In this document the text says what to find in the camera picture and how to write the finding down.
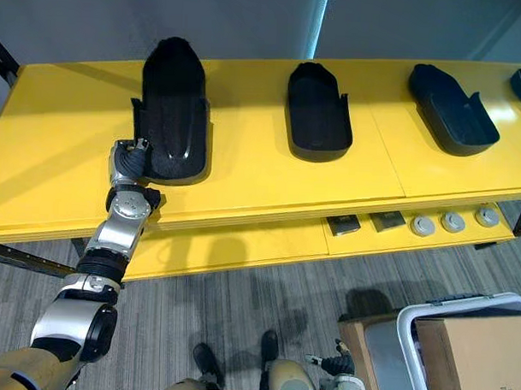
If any yellow shelf board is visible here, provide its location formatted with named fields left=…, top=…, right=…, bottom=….
left=120, top=188, right=516, bottom=295
left=0, top=44, right=521, bottom=264

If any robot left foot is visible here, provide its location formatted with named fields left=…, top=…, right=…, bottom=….
left=191, top=341, right=228, bottom=390

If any dark square part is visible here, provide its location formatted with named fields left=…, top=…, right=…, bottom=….
left=327, top=214, right=364, bottom=239
left=368, top=210, right=406, bottom=236

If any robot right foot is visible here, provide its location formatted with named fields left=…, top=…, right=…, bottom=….
left=259, top=328, right=281, bottom=364

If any white plastic storage bin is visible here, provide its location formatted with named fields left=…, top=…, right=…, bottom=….
left=362, top=286, right=521, bottom=390

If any cardboard box with print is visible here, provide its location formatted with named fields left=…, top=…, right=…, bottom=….
left=413, top=311, right=521, bottom=390

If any gold robot torso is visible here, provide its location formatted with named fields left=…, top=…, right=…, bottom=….
left=0, top=346, right=222, bottom=390

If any large black plastic housing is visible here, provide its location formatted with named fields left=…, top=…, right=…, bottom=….
left=127, top=35, right=216, bottom=188

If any grey round part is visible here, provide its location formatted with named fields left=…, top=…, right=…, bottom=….
left=439, top=210, right=467, bottom=234
left=409, top=214, right=437, bottom=239
left=473, top=206, right=501, bottom=230

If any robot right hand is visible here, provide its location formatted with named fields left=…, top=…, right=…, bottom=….
left=304, top=337, right=359, bottom=378

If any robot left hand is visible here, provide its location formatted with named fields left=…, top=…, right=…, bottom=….
left=107, top=138, right=156, bottom=187

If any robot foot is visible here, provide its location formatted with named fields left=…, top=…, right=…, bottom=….
left=259, top=328, right=281, bottom=364
left=191, top=341, right=228, bottom=390

